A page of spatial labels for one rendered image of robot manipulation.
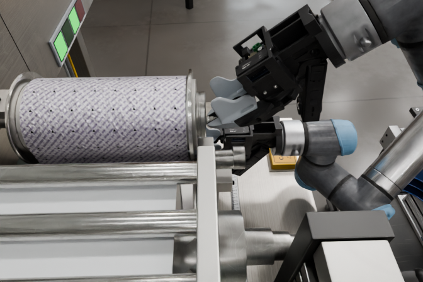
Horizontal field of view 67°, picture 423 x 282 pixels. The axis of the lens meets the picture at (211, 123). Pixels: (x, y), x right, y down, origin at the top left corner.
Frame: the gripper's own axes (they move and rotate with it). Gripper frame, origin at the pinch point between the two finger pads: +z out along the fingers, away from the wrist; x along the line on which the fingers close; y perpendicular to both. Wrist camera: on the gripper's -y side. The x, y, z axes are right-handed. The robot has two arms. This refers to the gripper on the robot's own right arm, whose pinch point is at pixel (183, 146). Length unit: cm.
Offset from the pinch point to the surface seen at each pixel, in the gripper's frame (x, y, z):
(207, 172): 31.2, 36.7, -4.9
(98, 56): -186, -109, 85
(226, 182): 12.0, 4.6, -8.4
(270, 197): 2.0, -19.0, -21.0
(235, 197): 1.6, -19.0, -12.0
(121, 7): -273, -109, 80
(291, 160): -7.8, -16.6, -27.6
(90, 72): -72, -36, 46
